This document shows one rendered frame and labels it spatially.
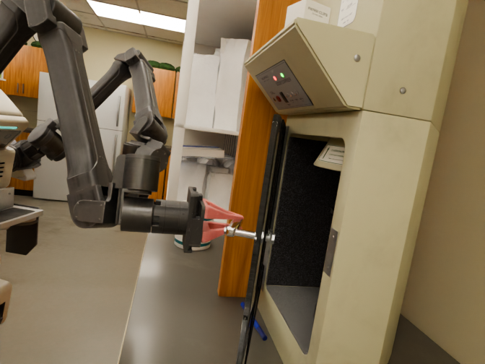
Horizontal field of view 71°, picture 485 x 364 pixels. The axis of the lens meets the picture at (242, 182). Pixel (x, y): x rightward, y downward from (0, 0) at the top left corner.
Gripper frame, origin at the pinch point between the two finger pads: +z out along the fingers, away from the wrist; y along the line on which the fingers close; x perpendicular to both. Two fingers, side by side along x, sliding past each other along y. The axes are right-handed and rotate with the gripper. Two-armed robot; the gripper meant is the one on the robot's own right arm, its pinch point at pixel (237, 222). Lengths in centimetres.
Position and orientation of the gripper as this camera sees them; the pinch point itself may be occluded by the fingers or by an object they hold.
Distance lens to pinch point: 61.1
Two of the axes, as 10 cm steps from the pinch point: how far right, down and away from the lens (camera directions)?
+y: 1.4, -9.8, -1.4
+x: -2.1, -1.7, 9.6
